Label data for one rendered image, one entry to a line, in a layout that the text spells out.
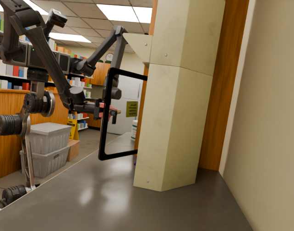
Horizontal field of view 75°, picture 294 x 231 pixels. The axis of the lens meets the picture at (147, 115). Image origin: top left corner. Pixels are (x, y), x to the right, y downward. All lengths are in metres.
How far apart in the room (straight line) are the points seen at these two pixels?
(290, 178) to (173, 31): 0.56
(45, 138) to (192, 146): 2.31
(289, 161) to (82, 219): 0.57
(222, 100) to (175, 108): 0.44
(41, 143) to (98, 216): 2.36
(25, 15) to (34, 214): 0.70
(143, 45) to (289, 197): 0.63
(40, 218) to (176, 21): 0.73
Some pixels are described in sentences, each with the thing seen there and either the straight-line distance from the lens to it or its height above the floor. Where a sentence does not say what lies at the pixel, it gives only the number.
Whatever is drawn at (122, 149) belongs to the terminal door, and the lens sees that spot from 0.92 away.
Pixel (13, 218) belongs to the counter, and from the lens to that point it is 0.64.
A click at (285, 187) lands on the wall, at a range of 0.65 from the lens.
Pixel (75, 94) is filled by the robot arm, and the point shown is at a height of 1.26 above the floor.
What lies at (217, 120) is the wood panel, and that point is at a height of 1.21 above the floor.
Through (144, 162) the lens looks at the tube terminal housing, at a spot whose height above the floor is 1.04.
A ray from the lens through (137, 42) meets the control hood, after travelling 0.74.
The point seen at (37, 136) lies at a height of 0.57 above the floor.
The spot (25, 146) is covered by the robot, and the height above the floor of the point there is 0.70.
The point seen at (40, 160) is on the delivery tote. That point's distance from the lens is 2.98.
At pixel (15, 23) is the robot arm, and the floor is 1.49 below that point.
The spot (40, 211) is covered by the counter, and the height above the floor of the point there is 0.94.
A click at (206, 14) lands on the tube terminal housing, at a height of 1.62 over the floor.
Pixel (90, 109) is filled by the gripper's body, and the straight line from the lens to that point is 0.92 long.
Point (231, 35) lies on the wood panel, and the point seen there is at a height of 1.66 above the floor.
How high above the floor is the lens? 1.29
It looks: 6 degrees down
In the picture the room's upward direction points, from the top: 8 degrees clockwise
